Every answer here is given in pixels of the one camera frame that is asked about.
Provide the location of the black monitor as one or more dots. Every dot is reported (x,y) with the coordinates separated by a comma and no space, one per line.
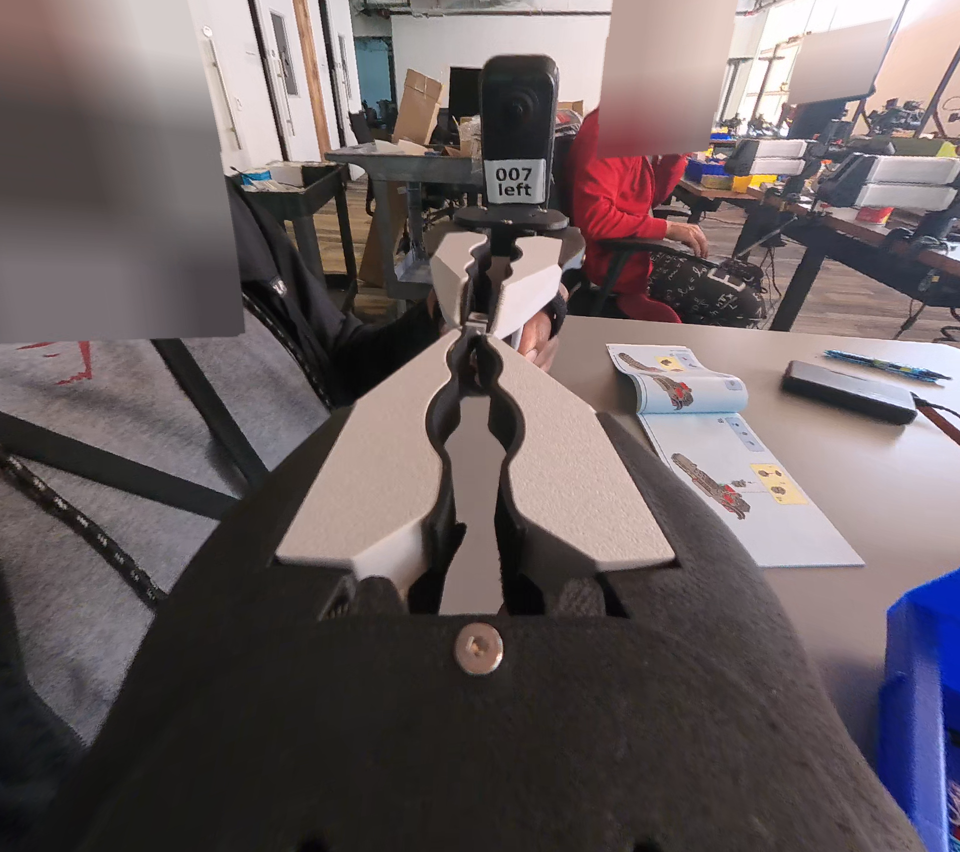
(463,91)

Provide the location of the white equipment box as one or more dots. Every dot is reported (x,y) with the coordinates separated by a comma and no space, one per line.
(769,156)
(907,181)

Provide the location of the grey metal workbench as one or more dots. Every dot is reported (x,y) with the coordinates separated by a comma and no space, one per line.
(390,159)

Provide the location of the cardboard box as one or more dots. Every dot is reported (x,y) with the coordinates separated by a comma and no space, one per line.
(382,230)
(416,106)

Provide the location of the blue pen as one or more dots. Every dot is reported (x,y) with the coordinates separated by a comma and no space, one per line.
(885,365)

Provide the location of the long work table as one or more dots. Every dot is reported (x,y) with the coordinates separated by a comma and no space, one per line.
(870,230)

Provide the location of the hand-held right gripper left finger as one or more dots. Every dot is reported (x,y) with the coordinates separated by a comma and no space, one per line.
(360,485)

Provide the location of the light blue instruction booklet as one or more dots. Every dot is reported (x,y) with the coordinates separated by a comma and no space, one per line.
(787,530)

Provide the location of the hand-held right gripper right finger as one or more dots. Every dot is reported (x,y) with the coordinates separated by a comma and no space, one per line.
(585,485)

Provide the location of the small white box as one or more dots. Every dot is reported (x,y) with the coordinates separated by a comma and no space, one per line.
(281,174)

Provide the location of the person's grey top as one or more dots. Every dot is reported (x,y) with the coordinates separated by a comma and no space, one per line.
(90,417)

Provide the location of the grey desk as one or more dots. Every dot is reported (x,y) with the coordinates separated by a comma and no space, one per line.
(885,492)

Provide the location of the black office chair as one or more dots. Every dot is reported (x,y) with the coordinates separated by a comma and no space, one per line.
(622,245)

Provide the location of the black power bank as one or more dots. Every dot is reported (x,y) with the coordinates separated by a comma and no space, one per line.
(847,391)

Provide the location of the person's left hand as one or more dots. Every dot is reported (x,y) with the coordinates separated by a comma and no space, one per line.
(544,350)

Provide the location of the dark door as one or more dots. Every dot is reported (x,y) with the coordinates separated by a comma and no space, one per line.
(330,80)
(259,42)

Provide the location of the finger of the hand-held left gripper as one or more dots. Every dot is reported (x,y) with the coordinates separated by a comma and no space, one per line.
(536,290)
(450,275)

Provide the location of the blue plastic bin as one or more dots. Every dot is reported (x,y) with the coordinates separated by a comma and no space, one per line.
(922,642)

